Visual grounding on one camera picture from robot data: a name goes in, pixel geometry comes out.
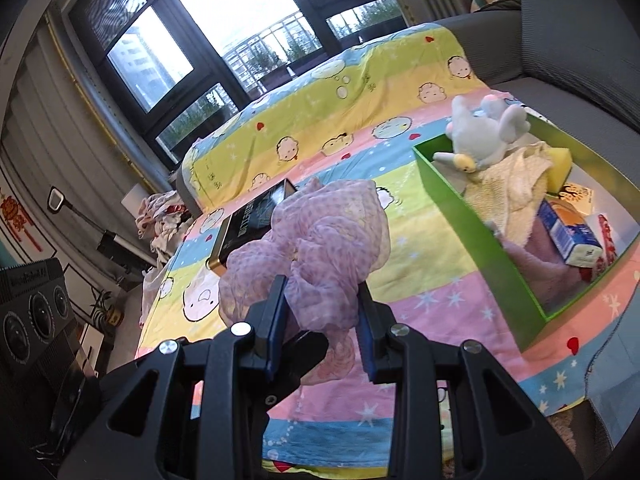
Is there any purple dotted mesh scarf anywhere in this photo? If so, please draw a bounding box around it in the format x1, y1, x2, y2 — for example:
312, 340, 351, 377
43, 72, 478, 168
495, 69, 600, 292
217, 177, 391, 386

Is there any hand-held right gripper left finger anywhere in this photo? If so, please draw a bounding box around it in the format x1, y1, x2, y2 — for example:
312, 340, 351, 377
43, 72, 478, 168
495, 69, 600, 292
57, 275, 289, 480

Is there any grey sofa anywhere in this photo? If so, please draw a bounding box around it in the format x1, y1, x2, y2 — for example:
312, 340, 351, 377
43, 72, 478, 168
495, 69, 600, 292
435, 0, 640, 126

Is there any black book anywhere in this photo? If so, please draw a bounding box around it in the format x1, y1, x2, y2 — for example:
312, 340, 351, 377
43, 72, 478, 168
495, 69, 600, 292
206, 177, 300, 277

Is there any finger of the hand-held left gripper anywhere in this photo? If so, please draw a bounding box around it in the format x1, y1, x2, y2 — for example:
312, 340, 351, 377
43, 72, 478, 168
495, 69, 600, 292
261, 330, 331, 415

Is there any cartoon printed blanket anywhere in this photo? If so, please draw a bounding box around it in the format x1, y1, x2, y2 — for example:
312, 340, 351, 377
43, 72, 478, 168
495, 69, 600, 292
137, 24, 640, 466

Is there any yellow terry towel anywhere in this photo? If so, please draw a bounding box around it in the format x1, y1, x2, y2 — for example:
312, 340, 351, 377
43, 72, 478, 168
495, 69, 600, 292
462, 170, 546, 246

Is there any yellow sponge pack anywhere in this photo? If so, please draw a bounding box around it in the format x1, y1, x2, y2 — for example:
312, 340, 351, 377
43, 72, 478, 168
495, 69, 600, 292
546, 146, 596, 211

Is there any white and blue plush toy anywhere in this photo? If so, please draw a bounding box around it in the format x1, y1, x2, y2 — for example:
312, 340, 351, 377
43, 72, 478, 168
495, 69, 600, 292
432, 94, 532, 175

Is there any white container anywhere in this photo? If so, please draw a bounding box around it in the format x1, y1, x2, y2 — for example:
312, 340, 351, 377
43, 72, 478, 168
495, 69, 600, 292
122, 183, 151, 218

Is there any brown fluffy rug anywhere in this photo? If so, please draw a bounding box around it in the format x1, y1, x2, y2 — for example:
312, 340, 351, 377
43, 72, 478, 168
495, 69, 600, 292
545, 395, 616, 466

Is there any small potted plant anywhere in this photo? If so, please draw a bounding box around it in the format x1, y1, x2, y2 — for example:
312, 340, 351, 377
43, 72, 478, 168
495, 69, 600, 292
90, 287, 125, 328

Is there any black appliance with round dials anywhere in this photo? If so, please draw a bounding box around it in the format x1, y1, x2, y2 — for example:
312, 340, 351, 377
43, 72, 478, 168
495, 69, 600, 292
0, 257, 88, 376

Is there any green box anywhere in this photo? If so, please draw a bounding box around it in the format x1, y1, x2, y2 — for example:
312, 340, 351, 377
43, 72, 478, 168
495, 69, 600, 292
412, 107, 640, 353

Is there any pink towel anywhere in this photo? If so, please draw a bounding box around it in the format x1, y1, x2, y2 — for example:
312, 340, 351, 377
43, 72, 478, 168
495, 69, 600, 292
487, 220, 608, 311

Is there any blue and orange carton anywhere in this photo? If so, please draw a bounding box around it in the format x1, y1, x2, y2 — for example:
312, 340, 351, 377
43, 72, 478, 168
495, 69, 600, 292
537, 199, 603, 267

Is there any pile of clothes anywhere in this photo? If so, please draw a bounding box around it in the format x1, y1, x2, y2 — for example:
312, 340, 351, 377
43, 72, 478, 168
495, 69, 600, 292
135, 190, 196, 256

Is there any red knit sock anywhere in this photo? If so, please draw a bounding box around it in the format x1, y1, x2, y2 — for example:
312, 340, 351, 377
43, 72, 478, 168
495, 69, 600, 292
595, 214, 621, 266

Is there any red wall ornament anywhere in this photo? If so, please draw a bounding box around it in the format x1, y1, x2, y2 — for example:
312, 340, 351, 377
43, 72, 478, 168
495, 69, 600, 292
0, 187, 43, 251

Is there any white waffle towel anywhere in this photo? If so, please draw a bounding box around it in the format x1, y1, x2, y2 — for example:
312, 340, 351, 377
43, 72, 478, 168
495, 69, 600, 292
500, 141, 556, 201

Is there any black framed window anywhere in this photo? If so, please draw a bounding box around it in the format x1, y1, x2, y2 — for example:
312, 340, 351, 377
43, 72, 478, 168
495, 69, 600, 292
65, 0, 416, 161

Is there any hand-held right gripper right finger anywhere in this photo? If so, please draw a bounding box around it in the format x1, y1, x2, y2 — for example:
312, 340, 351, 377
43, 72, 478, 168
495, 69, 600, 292
356, 282, 584, 480

